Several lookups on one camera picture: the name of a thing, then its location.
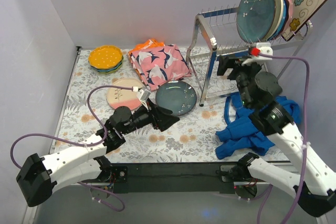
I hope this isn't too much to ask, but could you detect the orange cloth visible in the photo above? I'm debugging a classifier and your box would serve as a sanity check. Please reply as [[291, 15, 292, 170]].
[[128, 38, 165, 58]]

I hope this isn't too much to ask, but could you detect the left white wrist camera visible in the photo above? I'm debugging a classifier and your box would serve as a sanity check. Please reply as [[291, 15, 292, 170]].
[[132, 86, 151, 110]]

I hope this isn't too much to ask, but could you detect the light blue plate in rack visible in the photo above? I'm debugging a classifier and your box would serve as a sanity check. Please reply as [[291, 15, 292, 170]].
[[272, 1, 287, 39]]

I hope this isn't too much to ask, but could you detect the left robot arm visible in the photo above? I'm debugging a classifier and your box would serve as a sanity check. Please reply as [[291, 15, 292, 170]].
[[16, 100, 180, 207]]

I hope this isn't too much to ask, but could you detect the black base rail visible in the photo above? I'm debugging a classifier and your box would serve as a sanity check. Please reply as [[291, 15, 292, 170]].
[[112, 162, 243, 194]]

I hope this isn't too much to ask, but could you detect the pink plate in rack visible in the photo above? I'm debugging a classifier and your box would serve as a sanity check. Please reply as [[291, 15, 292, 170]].
[[279, 0, 293, 35]]

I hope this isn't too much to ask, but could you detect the blue cloth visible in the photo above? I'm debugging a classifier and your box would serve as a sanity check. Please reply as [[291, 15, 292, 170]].
[[215, 91, 302, 160]]

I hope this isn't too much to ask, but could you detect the blue polka dot plate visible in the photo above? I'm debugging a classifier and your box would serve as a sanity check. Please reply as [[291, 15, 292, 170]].
[[91, 61, 123, 73]]

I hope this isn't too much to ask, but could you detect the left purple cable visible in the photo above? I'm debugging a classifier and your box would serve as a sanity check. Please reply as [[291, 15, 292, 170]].
[[9, 86, 126, 212]]

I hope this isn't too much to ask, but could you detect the cream and pink plate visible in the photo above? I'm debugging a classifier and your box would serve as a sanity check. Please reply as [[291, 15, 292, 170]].
[[107, 78, 144, 110]]

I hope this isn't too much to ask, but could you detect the floral table mat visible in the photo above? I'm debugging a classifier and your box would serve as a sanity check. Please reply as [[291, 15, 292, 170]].
[[51, 46, 300, 164]]

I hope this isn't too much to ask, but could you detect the cream rimmed plate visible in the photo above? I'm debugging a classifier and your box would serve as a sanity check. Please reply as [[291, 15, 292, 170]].
[[264, 0, 284, 41]]

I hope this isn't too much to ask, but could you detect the green polka dot plate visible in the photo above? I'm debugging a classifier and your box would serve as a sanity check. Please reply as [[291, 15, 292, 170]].
[[91, 64, 122, 74]]

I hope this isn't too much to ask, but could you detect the pink bird print cloth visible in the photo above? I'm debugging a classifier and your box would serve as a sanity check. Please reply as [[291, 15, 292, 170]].
[[130, 44, 191, 91]]

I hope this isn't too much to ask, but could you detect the dark teal plate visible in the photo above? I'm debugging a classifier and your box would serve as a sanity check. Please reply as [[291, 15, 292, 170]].
[[236, 0, 275, 43], [155, 80, 197, 116]]

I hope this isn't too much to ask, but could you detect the dark teal plate on table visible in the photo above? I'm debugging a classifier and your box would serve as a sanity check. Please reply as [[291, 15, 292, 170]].
[[155, 80, 197, 116]]

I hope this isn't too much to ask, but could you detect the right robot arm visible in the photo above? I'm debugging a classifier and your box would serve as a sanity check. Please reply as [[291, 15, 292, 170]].
[[215, 54, 335, 217]]

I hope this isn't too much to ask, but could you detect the yellow polka dot plate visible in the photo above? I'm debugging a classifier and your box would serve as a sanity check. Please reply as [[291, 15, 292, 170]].
[[88, 45, 123, 70]]

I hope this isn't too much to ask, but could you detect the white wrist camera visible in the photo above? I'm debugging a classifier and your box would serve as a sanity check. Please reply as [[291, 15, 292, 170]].
[[241, 42, 273, 66], [132, 86, 151, 110]]

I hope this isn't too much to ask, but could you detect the steel dish rack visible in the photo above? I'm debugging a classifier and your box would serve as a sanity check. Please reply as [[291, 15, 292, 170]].
[[185, 8, 313, 107]]

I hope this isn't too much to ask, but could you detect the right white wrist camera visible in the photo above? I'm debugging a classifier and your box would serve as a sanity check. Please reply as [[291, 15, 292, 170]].
[[241, 42, 273, 66]]

